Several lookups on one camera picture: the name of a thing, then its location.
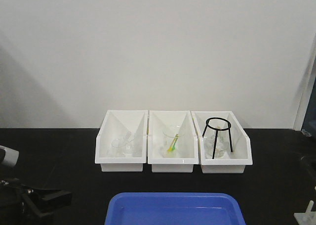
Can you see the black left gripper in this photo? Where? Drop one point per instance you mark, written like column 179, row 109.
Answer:
column 43, row 202

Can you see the white test tube rack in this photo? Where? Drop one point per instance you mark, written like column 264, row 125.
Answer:
column 308, row 217

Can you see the blue plastic tray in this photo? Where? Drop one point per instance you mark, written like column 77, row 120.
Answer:
column 173, row 208

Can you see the small glassware in left bin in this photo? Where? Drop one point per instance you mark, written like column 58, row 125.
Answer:
column 122, row 146

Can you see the left white storage bin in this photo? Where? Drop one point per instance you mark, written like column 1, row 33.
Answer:
column 115, row 124

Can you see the white storage bin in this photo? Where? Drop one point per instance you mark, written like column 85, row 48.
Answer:
column 115, row 124
column 188, row 143
column 233, row 162

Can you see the yellow plastic spatula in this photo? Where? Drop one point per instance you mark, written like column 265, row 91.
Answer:
column 169, row 149

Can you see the green plastic spatula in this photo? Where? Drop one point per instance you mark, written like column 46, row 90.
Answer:
column 174, row 142

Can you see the middle white storage bin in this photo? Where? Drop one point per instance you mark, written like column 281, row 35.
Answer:
column 188, row 143

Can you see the glass beaker in middle bin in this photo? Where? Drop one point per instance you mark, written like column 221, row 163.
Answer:
column 171, row 136

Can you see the right white storage bin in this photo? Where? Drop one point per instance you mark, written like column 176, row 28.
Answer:
column 233, row 162

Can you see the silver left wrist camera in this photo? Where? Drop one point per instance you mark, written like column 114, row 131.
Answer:
column 8, row 156

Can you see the black wire tripod stand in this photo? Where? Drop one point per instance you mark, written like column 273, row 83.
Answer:
column 208, row 124

